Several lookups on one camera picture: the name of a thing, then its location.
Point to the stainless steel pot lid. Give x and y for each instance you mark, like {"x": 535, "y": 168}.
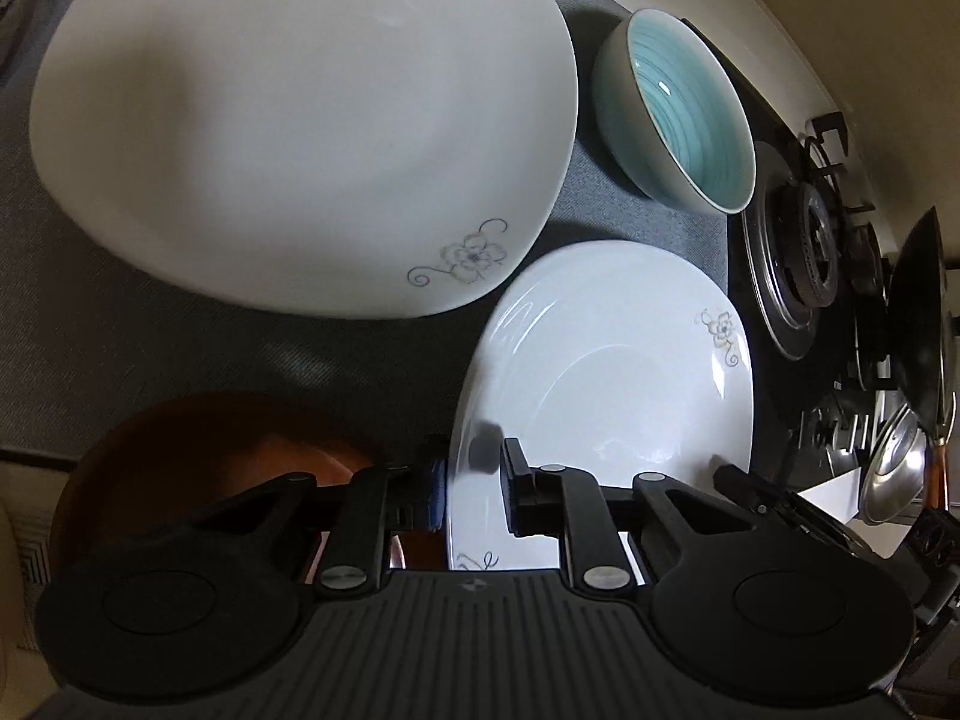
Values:
{"x": 895, "y": 475}

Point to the teal glazed ceramic bowl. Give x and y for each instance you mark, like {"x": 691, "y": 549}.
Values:
{"x": 670, "y": 116}

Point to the black wok pan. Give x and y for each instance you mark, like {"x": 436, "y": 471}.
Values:
{"x": 923, "y": 354}

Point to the brown round plate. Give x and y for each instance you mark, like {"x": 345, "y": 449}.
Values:
{"x": 201, "y": 511}

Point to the large white floral plate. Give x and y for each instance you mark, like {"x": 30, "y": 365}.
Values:
{"x": 368, "y": 159}

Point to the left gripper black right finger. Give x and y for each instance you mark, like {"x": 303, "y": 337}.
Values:
{"x": 608, "y": 538}

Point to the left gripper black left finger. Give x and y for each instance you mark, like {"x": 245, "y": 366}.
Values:
{"x": 385, "y": 519}

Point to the black gas stove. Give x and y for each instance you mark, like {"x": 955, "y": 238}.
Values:
{"x": 812, "y": 286}

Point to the grey woven table mat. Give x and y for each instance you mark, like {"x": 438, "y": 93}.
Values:
{"x": 88, "y": 338}

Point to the small white floral plate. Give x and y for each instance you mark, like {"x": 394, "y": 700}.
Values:
{"x": 613, "y": 357}

